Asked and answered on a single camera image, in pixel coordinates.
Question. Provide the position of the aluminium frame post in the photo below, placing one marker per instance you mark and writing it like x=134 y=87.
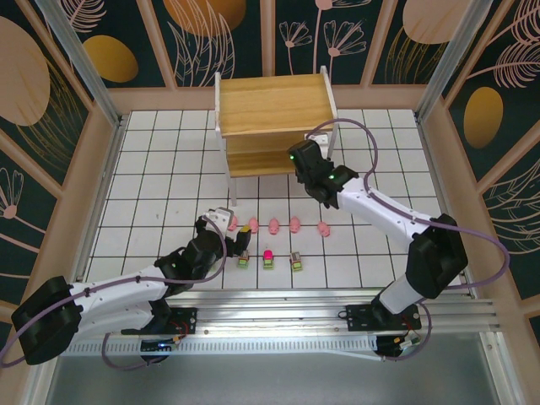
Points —
x=83 y=63
x=448 y=63

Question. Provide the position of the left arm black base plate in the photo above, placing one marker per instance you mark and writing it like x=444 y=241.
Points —
x=187 y=316

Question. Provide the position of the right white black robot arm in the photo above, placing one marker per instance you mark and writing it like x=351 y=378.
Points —
x=379 y=211

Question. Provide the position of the striped-top toy truck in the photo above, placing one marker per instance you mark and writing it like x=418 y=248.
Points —
x=243 y=260
x=296 y=261

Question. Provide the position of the long aluminium mounting rail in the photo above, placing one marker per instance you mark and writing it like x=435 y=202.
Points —
x=274 y=312

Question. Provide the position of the pink-top toy truck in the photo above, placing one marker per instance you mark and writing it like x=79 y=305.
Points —
x=268 y=258

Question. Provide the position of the wooden shelf with white legs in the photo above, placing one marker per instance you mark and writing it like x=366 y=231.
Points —
x=270 y=101

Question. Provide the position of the pink plastic toy pig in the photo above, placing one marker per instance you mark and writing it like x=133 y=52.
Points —
x=253 y=225
x=324 y=229
x=274 y=226
x=233 y=223
x=295 y=224

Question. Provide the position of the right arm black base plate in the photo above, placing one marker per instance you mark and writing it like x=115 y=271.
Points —
x=358 y=318

